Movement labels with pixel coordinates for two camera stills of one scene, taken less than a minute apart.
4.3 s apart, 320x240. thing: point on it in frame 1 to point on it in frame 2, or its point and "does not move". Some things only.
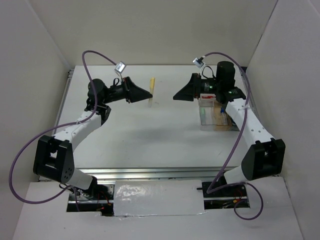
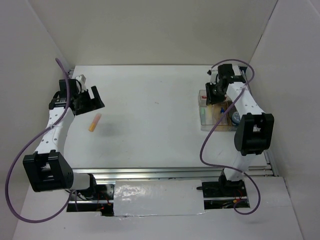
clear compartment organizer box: x=212 y=114 does not move
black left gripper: x=134 y=93 to x=93 y=104
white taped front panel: x=158 y=197 does not move
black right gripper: x=192 y=90 to x=211 y=99
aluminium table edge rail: x=153 y=173 does not move
